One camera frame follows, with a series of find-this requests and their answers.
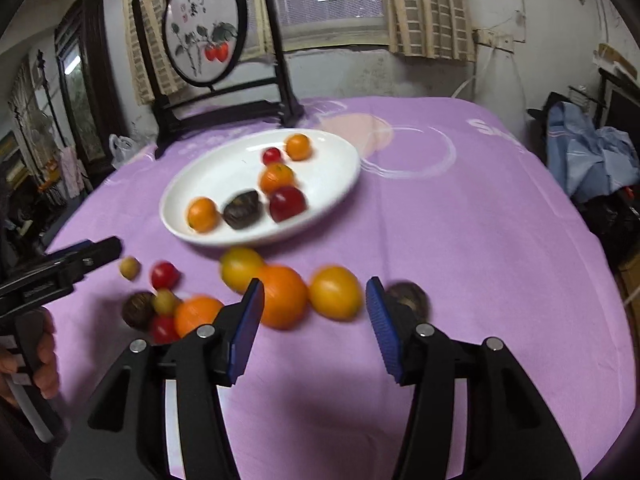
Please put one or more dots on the yellow orange citrus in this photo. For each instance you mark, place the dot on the yellow orange citrus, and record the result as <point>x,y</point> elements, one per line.
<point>335,292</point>

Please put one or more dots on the dark brown passion fruit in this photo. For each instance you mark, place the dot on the dark brown passion fruit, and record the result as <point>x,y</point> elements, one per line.
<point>137,311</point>
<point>412,297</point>
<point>242,209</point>

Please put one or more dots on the red cherry tomato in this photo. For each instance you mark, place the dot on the red cherry tomato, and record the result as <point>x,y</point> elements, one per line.
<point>165,275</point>
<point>162,329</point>
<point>271,155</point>

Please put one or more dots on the small yellow green fruit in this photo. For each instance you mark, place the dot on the small yellow green fruit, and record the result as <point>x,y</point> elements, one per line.
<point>165,301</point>
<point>129,267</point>

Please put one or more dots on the small orange mandarin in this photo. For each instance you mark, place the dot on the small orange mandarin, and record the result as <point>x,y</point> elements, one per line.
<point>297,146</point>
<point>196,314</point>
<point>202,214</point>
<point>275,178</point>

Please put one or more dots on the black monitor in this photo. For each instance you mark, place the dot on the black monitor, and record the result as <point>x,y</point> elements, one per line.
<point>622,110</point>

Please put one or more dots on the blue clothing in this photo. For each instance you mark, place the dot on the blue clothing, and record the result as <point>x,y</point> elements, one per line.
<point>585,155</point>

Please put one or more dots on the white plastic bag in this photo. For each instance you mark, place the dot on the white plastic bag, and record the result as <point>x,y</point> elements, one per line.
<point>122,149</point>

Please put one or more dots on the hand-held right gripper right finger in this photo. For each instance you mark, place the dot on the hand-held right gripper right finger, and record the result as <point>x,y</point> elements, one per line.
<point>385,330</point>

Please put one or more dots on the dark red plum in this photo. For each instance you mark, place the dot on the dark red plum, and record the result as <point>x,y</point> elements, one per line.
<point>287,203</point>

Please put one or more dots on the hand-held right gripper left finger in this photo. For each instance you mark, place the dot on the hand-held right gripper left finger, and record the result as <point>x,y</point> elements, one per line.
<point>247,330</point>

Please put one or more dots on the person's left hand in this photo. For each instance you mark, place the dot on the person's left hand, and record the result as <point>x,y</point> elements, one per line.
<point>48,360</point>

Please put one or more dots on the pink hanging cloth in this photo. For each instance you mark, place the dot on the pink hanging cloth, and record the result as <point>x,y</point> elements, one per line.
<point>71,172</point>

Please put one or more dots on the beige checked curtain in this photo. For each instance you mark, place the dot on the beige checked curtain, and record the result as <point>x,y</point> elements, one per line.
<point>430,10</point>
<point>150,60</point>

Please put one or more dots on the purple tablecloth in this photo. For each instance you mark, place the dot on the purple tablecloth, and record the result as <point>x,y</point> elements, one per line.
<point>450,260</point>

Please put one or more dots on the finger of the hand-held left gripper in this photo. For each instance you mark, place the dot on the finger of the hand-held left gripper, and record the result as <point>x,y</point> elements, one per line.
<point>102,250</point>
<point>75,248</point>

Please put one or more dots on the white oval plate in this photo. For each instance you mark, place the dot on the white oval plate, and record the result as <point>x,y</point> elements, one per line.
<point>225,175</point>

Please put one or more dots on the large orange mandarin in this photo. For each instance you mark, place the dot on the large orange mandarin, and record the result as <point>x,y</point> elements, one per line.
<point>285,295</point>

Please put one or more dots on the green yellow citrus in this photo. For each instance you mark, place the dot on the green yellow citrus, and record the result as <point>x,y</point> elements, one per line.
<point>240,267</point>

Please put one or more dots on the dark wooden framed panel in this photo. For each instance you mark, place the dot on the dark wooden framed panel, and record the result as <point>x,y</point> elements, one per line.
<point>80,85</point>

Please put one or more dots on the white wall socket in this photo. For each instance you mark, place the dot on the white wall socket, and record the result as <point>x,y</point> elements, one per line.
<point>492,40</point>

